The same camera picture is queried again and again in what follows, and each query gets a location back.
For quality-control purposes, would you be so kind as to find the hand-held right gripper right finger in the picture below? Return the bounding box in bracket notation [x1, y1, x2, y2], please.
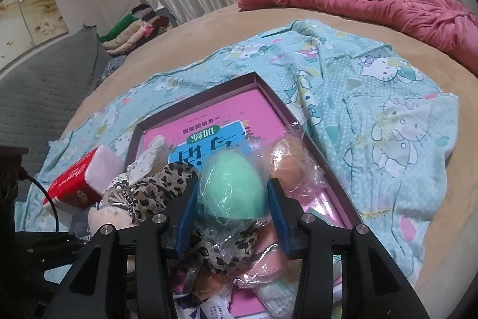
[267, 177, 430, 319]

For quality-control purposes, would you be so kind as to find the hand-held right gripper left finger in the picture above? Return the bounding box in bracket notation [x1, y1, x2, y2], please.
[45, 179, 200, 319]

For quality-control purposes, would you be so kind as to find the leopard print cloth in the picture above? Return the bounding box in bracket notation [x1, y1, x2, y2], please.
[102, 161, 258, 273]

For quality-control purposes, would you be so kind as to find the salmon pink cloth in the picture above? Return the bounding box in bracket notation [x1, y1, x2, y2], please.
[232, 240, 303, 290]

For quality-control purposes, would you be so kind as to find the green egg sponge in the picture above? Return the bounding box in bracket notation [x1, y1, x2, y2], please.
[201, 151, 269, 220]

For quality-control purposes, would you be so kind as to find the orange sponge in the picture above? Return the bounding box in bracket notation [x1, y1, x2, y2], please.
[261, 125, 329, 200]

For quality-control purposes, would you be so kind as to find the small white printed packet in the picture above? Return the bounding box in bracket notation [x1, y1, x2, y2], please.
[175, 294, 240, 319]

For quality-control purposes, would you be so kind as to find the purple cardboard tray box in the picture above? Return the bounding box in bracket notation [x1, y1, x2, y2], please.
[123, 71, 363, 319]

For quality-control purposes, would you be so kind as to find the red and white tissue box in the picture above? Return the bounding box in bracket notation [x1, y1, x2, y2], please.
[42, 146, 125, 209]

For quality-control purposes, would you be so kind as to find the grey quilted headboard cushion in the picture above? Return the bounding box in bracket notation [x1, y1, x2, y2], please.
[0, 25, 113, 193]

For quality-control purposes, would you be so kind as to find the pink book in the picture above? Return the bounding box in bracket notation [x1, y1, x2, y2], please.
[144, 87, 344, 318]

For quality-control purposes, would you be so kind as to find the teal cartoon cat printed blanket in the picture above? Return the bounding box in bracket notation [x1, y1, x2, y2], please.
[26, 19, 460, 319]

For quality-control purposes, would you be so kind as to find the dark floral pillow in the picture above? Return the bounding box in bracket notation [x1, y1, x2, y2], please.
[98, 55, 128, 86]

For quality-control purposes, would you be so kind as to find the stack of folded clothes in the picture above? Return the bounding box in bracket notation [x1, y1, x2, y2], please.
[98, 4, 170, 55]

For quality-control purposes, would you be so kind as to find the black cable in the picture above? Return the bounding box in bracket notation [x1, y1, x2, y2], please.
[19, 170, 60, 233]

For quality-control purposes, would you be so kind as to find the floral wall painting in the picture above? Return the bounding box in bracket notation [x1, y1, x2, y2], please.
[0, 0, 70, 54]

